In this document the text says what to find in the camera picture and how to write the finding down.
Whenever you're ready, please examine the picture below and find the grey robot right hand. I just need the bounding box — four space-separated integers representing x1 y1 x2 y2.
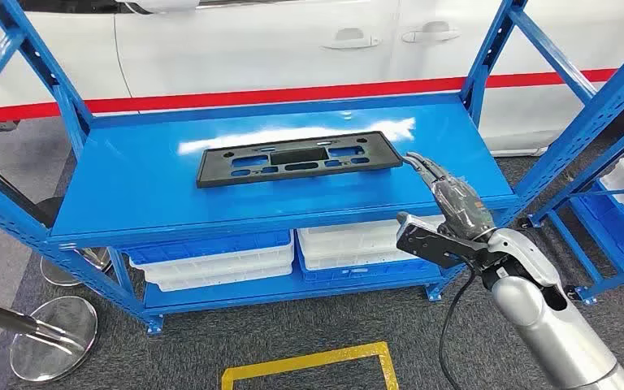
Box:
402 152 497 241

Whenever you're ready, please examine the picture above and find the black plastic plate part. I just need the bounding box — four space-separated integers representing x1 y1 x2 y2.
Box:
196 130 405 189

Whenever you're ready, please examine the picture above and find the blue wheeled shelf rack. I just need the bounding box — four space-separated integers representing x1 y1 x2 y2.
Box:
524 110 624 306

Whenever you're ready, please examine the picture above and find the blue metal shelf rack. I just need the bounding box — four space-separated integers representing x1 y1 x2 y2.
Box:
0 0 624 336

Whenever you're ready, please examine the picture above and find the white car with red stripe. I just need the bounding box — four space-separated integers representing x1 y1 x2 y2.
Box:
0 0 624 157

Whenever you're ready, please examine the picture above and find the chrome stanchion base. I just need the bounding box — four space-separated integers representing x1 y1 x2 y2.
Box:
10 296 99 384
40 247 111 288

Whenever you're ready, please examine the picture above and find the black round stanchion base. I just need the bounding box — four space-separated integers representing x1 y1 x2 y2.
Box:
34 196 67 228

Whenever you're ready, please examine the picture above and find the chrome stanchion pole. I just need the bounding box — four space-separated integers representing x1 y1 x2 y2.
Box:
0 290 85 351
0 146 98 265

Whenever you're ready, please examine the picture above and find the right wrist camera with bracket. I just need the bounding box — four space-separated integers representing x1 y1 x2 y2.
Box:
396 211 492 271

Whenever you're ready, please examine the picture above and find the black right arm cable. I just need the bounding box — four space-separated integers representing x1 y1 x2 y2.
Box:
437 269 479 390

